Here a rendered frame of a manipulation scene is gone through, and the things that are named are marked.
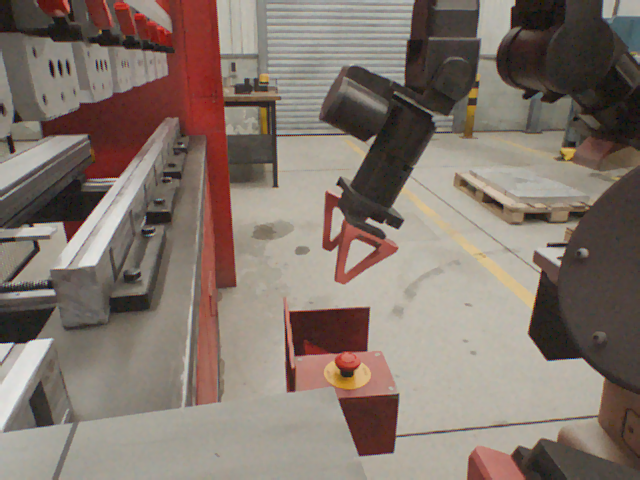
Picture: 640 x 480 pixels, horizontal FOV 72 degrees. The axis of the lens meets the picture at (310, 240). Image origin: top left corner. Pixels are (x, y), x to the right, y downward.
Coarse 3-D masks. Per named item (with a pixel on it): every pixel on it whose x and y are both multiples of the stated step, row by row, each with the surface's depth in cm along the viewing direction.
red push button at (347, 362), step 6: (342, 354) 68; (348, 354) 68; (354, 354) 68; (336, 360) 67; (342, 360) 67; (348, 360) 67; (354, 360) 67; (360, 360) 68; (342, 366) 66; (348, 366) 66; (354, 366) 66; (342, 372) 68; (348, 372) 67; (354, 372) 68
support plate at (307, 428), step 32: (128, 416) 31; (160, 416) 31; (192, 416) 31; (224, 416) 31; (256, 416) 31; (288, 416) 31; (320, 416) 31; (0, 448) 28; (32, 448) 28; (96, 448) 28; (128, 448) 28; (160, 448) 28; (192, 448) 28; (224, 448) 28; (256, 448) 28; (288, 448) 28; (320, 448) 28; (352, 448) 28
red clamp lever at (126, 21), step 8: (120, 8) 72; (128, 8) 72; (120, 16) 73; (128, 16) 73; (120, 24) 75; (128, 24) 75; (128, 32) 76; (136, 32) 78; (128, 40) 78; (136, 40) 79; (128, 48) 80; (136, 48) 80
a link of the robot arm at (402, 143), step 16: (400, 112) 48; (416, 112) 49; (384, 128) 50; (400, 128) 48; (416, 128) 48; (432, 128) 49; (384, 144) 49; (400, 144) 49; (416, 144) 49; (400, 160) 50; (416, 160) 50
